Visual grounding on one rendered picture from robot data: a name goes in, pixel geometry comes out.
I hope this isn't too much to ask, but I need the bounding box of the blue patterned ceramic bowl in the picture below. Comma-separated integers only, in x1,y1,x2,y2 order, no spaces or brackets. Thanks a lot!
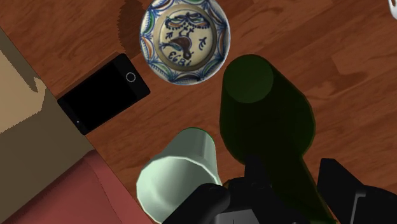
139,0,232,86

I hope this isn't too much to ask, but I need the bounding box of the dark green glass bottle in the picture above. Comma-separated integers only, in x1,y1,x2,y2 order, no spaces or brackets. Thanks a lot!
219,54,338,224

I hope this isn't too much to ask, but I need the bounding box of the white rounded object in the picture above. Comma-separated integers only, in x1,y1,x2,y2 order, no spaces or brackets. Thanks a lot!
387,0,397,20

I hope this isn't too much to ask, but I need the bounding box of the pale green cup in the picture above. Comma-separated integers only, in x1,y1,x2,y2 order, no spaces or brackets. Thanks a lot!
136,127,223,224

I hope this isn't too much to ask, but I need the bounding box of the red upholstered seat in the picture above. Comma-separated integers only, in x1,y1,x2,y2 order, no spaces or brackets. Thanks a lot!
0,148,155,224

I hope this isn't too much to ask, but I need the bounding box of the black smartphone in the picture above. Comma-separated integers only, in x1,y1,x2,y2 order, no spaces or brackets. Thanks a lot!
57,53,151,136

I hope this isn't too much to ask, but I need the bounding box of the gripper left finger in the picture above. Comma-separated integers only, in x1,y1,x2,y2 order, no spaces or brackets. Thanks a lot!
162,155,275,224

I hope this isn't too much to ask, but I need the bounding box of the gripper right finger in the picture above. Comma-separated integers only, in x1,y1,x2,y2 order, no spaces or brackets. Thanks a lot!
316,157,397,224

